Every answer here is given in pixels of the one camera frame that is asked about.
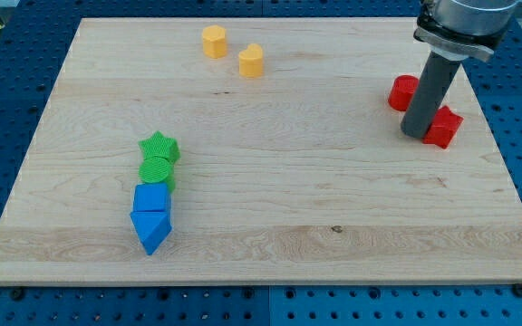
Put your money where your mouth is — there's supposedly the yellow hexagon block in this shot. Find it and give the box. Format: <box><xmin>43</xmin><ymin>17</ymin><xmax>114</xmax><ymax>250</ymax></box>
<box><xmin>201</xmin><ymin>24</ymin><xmax>227</xmax><ymax>59</ymax></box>

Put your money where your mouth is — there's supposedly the yellow heart block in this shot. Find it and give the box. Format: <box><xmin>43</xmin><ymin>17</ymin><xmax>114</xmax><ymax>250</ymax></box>
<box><xmin>238</xmin><ymin>43</ymin><xmax>264</xmax><ymax>78</ymax></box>

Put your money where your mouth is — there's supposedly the blue triangle block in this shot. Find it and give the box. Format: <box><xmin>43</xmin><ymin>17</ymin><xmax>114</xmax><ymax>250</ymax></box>
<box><xmin>130</xmin><ymin>211</ymin><xmax>172</xmax><ymax>255</ymax></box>

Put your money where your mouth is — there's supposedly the red star block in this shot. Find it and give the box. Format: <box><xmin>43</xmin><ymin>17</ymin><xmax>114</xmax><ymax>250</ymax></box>
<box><xmin>422</xmin><ymin>106</ymin><xmax>464</xmax><ymax>149</ymax></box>

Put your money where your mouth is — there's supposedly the green star block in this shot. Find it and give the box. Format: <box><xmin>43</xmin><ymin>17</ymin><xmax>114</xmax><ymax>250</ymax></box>
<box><xmin>138</xmin><ymin>131</ymin><xmax>180</xmax><ymax>164</ymax></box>

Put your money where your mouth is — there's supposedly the light wooden board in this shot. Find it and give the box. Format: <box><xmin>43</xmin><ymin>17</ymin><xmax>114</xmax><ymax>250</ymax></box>
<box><xmin>0</xmin><ymin>18</ymin><xmax>522</xmax><ymax>286</ymax></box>

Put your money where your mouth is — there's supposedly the blue square block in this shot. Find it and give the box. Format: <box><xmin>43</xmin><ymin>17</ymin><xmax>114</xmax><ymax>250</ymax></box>
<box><xmin>132</xmin><ymin>183</ymin><xmax>171</xmax><ymax>212</ymax></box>

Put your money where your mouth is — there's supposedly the red circle block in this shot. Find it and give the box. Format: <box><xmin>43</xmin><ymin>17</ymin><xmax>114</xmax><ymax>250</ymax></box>
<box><xmin>388</xmin><ymin>74</ymin><xmax>419</xmax><ymax>111</ymax></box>

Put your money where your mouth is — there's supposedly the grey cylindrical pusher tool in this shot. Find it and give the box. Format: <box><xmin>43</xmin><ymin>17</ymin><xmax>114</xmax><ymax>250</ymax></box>
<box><xmin>401</xmin><ymin>52</ymin><xmax>460</xmax><ymax>139</ymax></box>

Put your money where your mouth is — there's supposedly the green circle block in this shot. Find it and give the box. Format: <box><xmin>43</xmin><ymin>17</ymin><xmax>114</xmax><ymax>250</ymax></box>
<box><xmin>139</xmin><ymin>157</ymin><xmax>176</xmax><ymax>193</ymax></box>

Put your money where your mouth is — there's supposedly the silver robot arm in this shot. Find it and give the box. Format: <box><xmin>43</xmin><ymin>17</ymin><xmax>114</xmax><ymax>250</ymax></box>
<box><xmin>413</xmin><ymin>0</ymin><xmax>518</xmax><ymax>62</ymax></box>

